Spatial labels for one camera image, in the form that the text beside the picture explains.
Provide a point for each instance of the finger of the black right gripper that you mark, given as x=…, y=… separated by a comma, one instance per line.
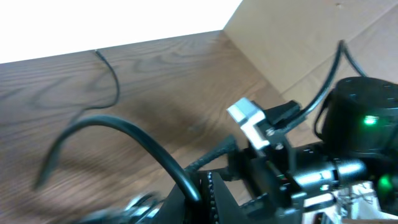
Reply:
x=228, y=145

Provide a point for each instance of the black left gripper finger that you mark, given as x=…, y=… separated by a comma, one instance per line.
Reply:
x=218, y=206

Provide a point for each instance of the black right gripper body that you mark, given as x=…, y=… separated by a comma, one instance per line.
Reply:
x=268, y=176

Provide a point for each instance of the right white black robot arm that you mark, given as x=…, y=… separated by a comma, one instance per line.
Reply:
x=357, y=143

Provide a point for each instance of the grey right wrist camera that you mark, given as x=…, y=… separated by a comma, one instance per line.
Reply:
x=265, y=128

